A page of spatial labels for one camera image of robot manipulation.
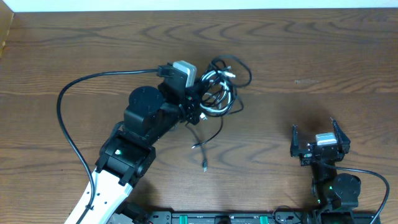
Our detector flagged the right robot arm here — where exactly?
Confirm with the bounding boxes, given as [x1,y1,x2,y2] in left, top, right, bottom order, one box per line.
[290,120,361,223]

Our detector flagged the black camera cable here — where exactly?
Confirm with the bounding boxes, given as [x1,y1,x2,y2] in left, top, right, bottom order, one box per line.
[320,163,391,224]
[56,68,161,224]

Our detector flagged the right black camera cable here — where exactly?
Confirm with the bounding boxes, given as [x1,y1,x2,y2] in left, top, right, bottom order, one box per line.
[320,163,391,224]

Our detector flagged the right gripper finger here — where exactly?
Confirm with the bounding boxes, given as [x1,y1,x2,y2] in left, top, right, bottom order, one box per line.
[290,125,300,157]
[331,119,351,154]

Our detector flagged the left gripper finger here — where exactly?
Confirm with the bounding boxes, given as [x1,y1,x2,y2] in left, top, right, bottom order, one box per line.
[186,81,202,100]
[185,105,201,125]

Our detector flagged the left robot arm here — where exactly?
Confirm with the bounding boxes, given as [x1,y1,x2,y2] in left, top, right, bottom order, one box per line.
[66,60,203,223]

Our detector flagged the white USB cable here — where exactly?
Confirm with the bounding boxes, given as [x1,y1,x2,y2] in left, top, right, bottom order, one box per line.
[198,70,237,121]

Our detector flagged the left black camera cable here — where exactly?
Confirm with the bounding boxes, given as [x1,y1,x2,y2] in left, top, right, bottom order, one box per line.
[56,68,161,224]

